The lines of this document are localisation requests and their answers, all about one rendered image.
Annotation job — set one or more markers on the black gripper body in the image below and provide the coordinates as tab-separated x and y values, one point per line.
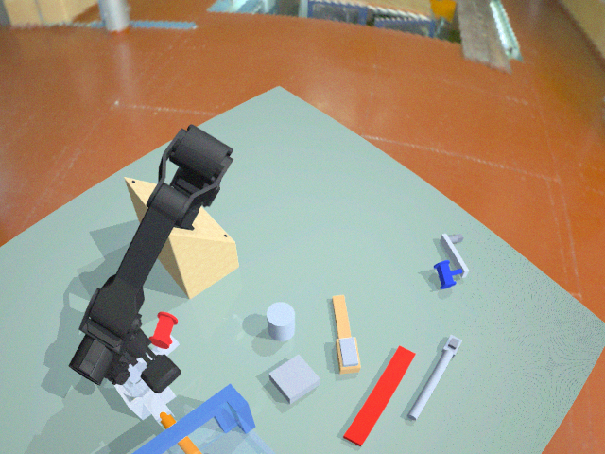
160	371

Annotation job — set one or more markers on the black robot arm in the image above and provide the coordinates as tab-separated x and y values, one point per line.
114	309

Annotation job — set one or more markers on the pale blue cylinder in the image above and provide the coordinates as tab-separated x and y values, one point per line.
280	321

